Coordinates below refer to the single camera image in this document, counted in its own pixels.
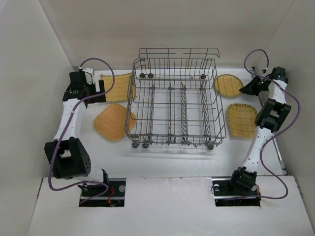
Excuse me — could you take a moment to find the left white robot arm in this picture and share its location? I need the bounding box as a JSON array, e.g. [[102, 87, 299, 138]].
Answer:
[[44, 67, 109, 194]]

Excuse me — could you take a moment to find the rectangular woven bamboo plate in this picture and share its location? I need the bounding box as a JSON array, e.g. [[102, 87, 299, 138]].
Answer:
[[100, 73, 137, 103]]

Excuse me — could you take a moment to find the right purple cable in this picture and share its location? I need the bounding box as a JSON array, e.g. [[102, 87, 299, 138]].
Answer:
[[244, 49, 302, 200]]

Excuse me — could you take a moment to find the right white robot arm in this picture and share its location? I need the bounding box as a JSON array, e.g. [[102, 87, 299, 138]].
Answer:
[[230, 67, 291, 190]]

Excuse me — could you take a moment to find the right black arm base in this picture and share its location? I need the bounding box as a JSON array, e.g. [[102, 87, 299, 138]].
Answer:
[[210, 177, 261, 207]]

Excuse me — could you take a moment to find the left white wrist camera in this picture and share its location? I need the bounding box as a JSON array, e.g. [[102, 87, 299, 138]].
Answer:
[[82, 67, 95, 85]]

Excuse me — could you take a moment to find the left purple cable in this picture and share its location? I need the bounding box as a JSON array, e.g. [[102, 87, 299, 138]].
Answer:
[[47, 58, 115, 206]]

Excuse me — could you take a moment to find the round woven bamboo plate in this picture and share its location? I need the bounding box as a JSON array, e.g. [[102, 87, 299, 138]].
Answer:
[[214, 74, 244, 98]]

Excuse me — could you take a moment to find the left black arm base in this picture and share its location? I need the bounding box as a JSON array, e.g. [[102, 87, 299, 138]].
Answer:
[[79, 178, 126, 207]]

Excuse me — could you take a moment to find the shovel-shaped woven bamboo plate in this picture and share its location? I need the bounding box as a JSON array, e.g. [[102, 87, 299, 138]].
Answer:
[[227, 103, 257, 139]]

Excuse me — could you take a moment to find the purple cable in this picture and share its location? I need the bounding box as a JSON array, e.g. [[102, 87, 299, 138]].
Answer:
[[47, 58, 115, 206], [244, 49, 302, 200]]

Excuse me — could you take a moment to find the grey wire dish rack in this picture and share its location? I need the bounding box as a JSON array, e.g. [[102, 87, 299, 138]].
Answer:
[[125, 48, 226, 150]]

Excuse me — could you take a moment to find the square woven bamboo plate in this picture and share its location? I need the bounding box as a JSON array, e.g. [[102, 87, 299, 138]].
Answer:
[[94, 104, 136, 141]]

